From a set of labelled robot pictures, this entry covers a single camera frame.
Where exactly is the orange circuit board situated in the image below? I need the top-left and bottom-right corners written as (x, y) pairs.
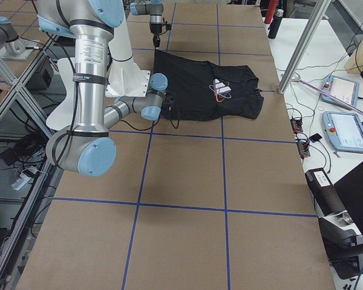
top-left (290, 118), bottom-right (303, 133)

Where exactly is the black monitor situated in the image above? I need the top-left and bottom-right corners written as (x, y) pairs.
top-left (334, 162), bottom-right (363, 234)

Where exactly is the aluminium frame post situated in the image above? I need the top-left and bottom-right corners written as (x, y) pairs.
top-left (278, 0), bottom-right (331, 94)

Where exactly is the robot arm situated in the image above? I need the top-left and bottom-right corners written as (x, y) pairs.
top-left (37, 1), bottom-right (168, 176)
top-left (130, 0), bottom-right (167, 49)

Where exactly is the far blue teach pendant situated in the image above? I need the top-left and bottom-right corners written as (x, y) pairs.
top-left (322, 75), bottom-right (359, 107)

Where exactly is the blue teach pendant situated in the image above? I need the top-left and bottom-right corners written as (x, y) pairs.
top-left (322, 111), bottom-right (363, 153)
top-left (322, 75), bottom-right (359, 107)

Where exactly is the black insulated bottle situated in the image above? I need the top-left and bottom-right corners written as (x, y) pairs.
top-left (267, 9), bottom-right (284, 39)

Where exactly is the black box on table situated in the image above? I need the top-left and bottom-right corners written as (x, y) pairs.
top-left (305, 168), bottom-right (347, 217)

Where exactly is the red bottle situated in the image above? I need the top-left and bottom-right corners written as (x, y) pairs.
top-left (264, 0), bottom-right (278, 24)

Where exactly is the reacher grabber tool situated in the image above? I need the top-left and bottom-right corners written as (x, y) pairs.
top-left (292, 75), bottom-right (363, 121)

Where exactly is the black graphic t-shirt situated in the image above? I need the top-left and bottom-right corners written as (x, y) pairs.
top-left (154, 50), bottom-right (264, 121)

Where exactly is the near blue teach pendant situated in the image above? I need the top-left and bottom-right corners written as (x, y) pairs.
top-left (322, 111), bottom-right (363, 153)

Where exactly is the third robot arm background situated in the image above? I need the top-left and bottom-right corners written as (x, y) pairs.
top-left (0, 16), bottom-right (31, 61)

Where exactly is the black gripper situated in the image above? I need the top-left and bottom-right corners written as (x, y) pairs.
top-left (149, 22), bottom-right (163, 49)

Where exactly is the white plastic chair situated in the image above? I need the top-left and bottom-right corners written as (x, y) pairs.
top-left (47, 57), bottom-right (75, 131)

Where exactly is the brown paper table cover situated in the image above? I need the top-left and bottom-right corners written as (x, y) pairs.
top-left (17, 3), bottom-right (335, 289)

